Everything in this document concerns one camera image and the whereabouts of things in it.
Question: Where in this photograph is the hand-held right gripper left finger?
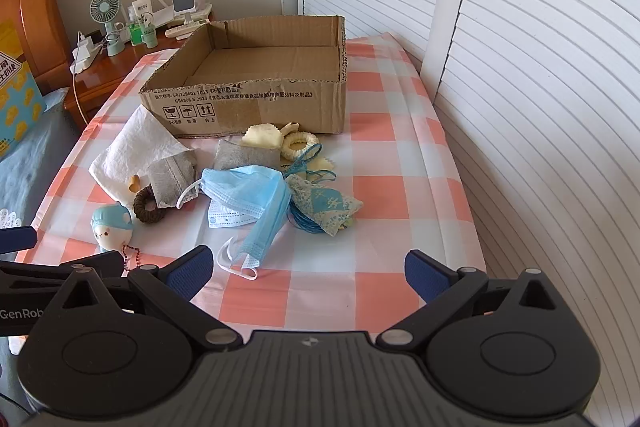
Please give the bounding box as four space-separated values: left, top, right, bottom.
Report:
60 246 241 349

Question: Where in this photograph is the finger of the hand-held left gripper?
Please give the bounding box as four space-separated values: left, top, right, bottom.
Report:
0 251 125 294
0 227 37 253

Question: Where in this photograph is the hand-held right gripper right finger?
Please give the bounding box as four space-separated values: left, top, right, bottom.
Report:
377 250 558 348

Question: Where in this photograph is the blue and white plush toy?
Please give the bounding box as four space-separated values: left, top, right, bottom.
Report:
91 202 140 278

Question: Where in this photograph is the brown scrunchie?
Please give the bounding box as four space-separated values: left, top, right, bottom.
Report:
127 175 173 224

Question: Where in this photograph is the white and blue face mask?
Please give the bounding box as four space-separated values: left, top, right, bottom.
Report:
207 199 261 230

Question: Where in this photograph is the grey face mask white edge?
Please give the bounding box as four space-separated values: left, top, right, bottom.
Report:
147 151 201 210

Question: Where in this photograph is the patterned sachet with blue cord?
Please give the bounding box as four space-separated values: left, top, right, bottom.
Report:
282 142 363 237

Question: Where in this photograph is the plain grey face mask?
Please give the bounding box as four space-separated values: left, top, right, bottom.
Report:
212 138 285 172

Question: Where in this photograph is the cardboard box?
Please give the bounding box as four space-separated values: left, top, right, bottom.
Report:
139 15 347 138

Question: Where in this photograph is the blue bed sheet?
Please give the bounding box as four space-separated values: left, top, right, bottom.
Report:
0 87 86 258

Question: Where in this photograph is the white cloth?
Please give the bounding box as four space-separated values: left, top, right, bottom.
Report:
89 107 197 208

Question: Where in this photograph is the pink checked tablecloth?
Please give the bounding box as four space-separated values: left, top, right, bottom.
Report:
15 32 488 338

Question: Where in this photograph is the printed pale yellow cloth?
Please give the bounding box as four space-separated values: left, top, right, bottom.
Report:
282 155 337 172

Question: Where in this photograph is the cream scrunchie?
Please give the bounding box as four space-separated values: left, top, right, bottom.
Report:
279 122 321 164

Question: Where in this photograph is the wooden nightstand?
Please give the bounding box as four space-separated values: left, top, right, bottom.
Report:
67 12 216 130

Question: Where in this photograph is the white charger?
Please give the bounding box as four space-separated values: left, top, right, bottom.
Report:
70 32 103 75

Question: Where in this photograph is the white remote control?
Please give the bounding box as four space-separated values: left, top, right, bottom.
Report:
165 19 211 38

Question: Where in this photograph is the mint handheld fan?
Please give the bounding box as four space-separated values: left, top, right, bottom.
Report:
90 0 123 56

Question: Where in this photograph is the white charging cable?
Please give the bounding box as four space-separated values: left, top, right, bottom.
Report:
71 69 90 122

